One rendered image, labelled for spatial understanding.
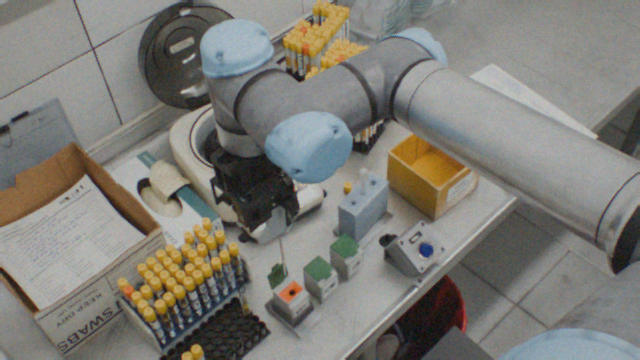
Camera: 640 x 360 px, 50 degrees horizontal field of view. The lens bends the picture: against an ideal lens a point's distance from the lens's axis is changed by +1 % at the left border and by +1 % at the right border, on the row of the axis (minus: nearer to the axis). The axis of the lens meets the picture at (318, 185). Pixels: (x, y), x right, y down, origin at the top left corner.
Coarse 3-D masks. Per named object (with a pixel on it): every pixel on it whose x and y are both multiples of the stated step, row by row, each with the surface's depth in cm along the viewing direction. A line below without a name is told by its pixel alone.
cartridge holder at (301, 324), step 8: (272, 304) 116; (312, 304) 116; (272, 312) 118; (280, 312) 116; (304, 312) 115; (312, 312) 118; (280, 320) 118; (288, 320) 115; (296, 320) 115; (304, 320) 117; (312, 320) 117; (320, 320) 118; (288, 328) 117; (296, 328) 116; (304, 328) 116
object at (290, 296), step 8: (288, 280) 115; (280, 288) 114; (288, 288) 114; (296, 288) 113; (280, 296) 113; (288, 296) 113; (296, 296) 113; (304, 296) 113; (280, 304) 115; (288, 304) 112; (296, 304) 112; (304, 304) 115; (288, 312) 114; (296, 312) 114
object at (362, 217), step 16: (368, 176) 125; (352, 192) 123; (368, 192) 123; (384, 192) 125; (352, 208) 121; (368, 208) 123; (384, 208) 129; (352, 224) 122; (368, 224) 127; (384, 224) 129; (368, 240) 127
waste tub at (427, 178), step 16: (400, 144) 130; (416, 144) 135; (400, 160) 128; (416, 160) 139; (432, 160) 139; (448, 160) 138; (400, 176) 131; (416, 176) 126; (432, 176) 137; (448, 176) 136; (464, 176) 127; (400, 192) 134; (416, 192) 129; (432, 192) 125; (448, 192) 126; (464, 192) 132; (432, 208) 128; (448, 208) 131
